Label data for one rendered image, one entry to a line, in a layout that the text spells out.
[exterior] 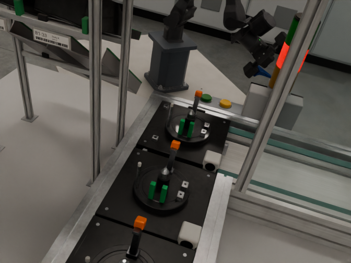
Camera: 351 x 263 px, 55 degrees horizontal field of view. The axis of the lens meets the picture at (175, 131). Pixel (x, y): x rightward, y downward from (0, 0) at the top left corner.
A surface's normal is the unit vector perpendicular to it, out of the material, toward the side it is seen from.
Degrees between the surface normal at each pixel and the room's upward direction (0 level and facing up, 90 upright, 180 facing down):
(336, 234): 90
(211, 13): 90
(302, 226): 90
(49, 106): 0
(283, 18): 90
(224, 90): 0
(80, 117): 0
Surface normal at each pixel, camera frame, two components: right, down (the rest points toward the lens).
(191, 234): 0.15, -0.76
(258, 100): -0.28, 0.58
